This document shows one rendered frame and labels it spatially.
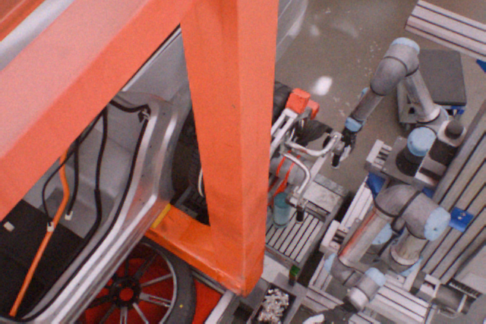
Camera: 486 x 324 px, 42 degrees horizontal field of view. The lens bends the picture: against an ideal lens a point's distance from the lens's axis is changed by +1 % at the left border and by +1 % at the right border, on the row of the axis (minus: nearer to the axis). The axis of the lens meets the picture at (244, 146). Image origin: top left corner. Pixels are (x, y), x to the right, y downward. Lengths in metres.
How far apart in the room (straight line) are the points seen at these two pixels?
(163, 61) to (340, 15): 2.53
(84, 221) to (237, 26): 1.87
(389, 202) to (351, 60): 2.23
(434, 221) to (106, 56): 1.54
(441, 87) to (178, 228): 1.85
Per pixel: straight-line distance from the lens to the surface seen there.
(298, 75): 4.29
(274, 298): 3.01
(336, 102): 4.19
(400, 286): 2.90
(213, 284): 3.34
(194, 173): 2.83
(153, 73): 2.26
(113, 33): 0.97
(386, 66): 2.66
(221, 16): 1.29
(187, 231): 2.98
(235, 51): 1.35
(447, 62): 4.09
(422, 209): 2.27
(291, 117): 2.77
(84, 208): 3.01
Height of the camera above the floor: 3.46
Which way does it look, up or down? 61 degrees down
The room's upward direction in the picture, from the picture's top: 1 degrees counter-clockwise
